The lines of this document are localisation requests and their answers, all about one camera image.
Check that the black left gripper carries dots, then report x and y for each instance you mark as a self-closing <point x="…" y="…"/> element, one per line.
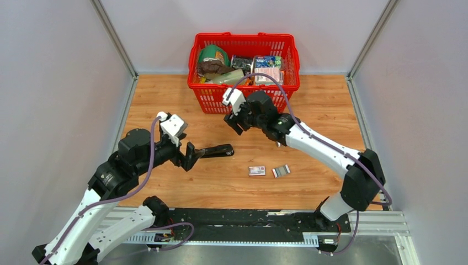
<point x="192" y="157"/>

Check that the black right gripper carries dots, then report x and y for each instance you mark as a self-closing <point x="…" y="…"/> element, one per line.
<point x="229" y="119"/>

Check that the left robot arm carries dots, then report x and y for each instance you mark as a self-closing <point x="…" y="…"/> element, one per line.
<point x="79" y="242"/>

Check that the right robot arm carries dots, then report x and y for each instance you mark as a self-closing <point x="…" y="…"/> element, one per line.
<point x="361" y="172"/>

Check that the black stapler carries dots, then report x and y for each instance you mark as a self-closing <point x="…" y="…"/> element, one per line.
<point x="224" y="150"/>

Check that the pale green bottle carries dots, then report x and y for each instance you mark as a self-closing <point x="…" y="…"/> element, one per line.
<point x="228" y="78"/>

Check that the red white staple box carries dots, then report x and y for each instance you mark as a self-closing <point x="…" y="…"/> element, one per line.
<point x="257" y="171"/>

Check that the dark patterned packet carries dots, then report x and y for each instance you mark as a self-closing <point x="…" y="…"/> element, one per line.
<point x="242" y="62"/>

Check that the red plastic shopping basket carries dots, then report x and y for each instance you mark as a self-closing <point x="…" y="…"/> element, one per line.
<point x="273" y="54"/>

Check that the brown crumpled bag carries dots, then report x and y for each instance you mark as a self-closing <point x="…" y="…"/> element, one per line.
<point x="212" y="67"/>

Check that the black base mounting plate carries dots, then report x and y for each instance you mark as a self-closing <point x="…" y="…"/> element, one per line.
<point x="252" y="226"/>

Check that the open staple box tray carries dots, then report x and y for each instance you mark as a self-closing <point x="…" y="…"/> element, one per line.
<point x="281" y="171"/>

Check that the green snack bag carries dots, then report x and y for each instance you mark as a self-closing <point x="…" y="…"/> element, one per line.
<point x="214" y="52"/>

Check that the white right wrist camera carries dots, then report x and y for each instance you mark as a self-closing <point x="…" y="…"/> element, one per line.
<point x="234" y="98"/>

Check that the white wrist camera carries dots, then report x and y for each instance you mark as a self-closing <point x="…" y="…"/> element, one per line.
<point x="172" y="126"/>
<point x="234" y="98"/>

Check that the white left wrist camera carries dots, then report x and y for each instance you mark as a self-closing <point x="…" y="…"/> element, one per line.
<point x="172" y="126"/>

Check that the aluminium frame rail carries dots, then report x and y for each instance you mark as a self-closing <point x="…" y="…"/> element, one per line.
<point x="368" y="223"/>

